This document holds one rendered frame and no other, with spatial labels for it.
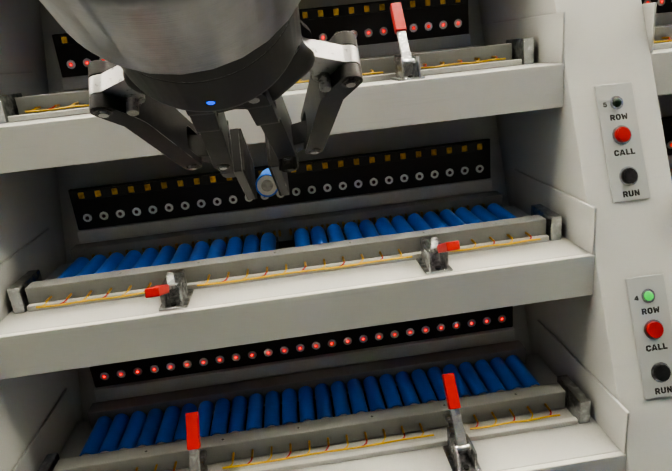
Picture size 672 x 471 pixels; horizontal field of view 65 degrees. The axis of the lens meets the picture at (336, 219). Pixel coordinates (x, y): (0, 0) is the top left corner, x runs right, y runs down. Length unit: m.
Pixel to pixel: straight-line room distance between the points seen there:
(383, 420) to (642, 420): 0.26
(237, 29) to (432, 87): 0.42
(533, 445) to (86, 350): 0.46
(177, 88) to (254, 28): 0.05
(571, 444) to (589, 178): 0.28
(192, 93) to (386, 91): 0.37
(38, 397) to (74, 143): 0.29
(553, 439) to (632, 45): 0.42
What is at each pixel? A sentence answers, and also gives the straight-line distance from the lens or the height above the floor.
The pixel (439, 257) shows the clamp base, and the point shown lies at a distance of 0.57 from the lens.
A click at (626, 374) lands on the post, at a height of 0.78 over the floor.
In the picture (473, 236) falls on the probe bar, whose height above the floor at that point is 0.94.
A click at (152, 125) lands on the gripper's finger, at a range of 0.29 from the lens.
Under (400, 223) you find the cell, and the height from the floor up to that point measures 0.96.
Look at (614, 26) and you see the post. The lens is 0.66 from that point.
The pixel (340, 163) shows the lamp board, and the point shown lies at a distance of 0.68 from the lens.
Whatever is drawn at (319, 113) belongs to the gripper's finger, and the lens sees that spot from 0.28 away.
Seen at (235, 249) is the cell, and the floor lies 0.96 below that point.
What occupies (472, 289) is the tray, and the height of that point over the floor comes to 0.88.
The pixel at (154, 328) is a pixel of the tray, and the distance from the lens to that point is 0.55.
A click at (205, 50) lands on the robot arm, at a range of 0.16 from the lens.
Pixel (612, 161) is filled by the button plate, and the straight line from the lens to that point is 0.61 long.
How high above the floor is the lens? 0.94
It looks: 3 degrees up
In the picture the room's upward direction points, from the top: 8 degrees counter-clockwise
